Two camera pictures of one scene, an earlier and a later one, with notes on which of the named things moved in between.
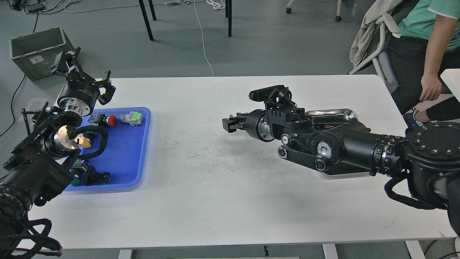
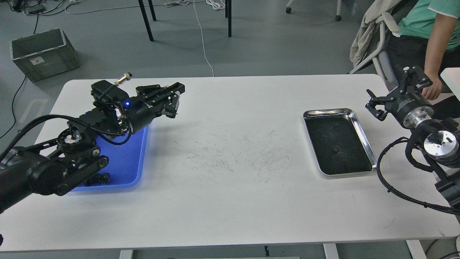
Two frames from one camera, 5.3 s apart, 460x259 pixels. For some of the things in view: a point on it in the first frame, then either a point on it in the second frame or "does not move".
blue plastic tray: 124,155 does not move
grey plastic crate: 35,53 does not move
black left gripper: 79,94 to 141,110
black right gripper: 257,125 to 411,105
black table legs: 228,12 does not move
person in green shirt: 428,42 does not move
